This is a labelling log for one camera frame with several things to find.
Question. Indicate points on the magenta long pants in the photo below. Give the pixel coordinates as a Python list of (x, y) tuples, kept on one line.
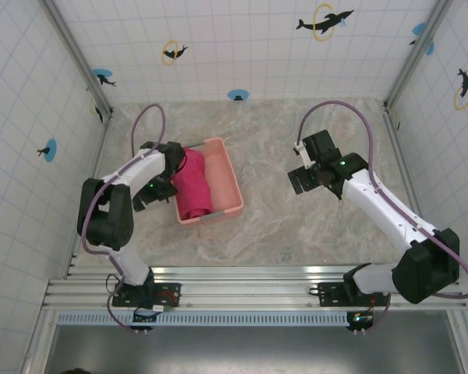
[(193, 183)]

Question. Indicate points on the pink plastic basket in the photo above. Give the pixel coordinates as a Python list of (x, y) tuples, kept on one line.
[(224, 175)]

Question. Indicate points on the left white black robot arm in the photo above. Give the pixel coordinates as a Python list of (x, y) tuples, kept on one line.
[(140, 171)]

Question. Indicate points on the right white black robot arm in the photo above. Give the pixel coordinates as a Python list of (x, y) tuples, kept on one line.
[(382, 206)]

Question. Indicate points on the blue oval dolphin sticker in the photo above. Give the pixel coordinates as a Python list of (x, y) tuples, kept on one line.
[(238, 94), (101, 74), (51, 150), (419, 28)]

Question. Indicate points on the black connector board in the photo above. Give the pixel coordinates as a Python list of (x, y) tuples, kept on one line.
[(144, 317), (360, 319)]

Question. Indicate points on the grey metal sheet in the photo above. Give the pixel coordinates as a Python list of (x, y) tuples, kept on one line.
[(257, 350)]

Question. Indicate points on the person's head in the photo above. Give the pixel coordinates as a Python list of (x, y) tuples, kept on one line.
[(74, 371)]

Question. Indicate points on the aluminium side rail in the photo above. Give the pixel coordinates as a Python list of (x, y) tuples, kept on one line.
[(402, 163), (101, 144)]

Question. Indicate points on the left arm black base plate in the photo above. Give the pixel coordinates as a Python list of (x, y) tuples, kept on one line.
[(178, 287)]

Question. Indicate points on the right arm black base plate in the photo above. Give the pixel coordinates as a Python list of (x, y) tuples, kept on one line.
[(327, 292)]

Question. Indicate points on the aluminium mounting rail frame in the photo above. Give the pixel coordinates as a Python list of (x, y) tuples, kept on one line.
[(249, 288)]

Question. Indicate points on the aluminium corner post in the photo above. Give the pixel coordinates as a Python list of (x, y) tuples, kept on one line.
[(74, 46), (435, 21)]

